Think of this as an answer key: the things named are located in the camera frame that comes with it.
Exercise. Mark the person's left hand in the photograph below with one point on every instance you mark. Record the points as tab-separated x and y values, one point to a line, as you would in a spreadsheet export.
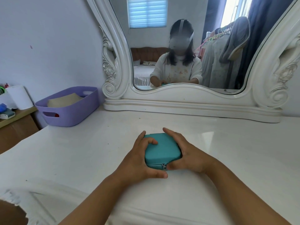
133	161

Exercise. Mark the person's right hand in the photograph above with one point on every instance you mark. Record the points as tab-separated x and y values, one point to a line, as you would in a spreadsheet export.
192	158

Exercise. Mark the person's left thumb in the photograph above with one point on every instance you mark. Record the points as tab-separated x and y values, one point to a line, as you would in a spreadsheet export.
157	175

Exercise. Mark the person's right thumb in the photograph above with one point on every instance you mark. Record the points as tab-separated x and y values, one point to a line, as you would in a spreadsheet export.
173	165

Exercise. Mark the teal zip case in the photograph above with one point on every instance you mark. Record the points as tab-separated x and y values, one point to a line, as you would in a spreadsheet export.
161	149

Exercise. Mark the person's left forearm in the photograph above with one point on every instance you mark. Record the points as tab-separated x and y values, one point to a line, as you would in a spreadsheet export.
93	199

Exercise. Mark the person's right forearm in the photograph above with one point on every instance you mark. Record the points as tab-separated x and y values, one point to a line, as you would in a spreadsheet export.
239	192

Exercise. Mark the white ornate framed mirror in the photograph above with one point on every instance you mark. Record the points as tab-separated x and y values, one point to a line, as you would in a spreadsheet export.
187	98

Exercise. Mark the purple plastic basket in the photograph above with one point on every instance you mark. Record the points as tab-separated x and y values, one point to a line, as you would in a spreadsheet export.
70	112

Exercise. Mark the beige pouch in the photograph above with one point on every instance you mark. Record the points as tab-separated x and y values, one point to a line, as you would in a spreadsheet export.
63	100

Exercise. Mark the white frayed cloth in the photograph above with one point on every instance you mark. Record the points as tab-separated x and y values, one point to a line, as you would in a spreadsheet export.
14	199

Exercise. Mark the wooden side cabinet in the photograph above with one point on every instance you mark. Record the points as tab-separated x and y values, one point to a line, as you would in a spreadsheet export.
16	131

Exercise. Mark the white paper roll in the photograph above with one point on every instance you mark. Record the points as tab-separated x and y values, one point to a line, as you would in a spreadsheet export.
20	97

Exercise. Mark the grey-green small box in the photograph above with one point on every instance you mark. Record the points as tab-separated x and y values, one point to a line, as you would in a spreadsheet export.
7	114

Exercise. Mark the blue plastic item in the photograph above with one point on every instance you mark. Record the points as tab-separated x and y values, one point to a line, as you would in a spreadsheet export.
2	107

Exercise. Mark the green plastic item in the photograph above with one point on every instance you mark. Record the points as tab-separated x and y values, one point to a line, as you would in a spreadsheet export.
1	90

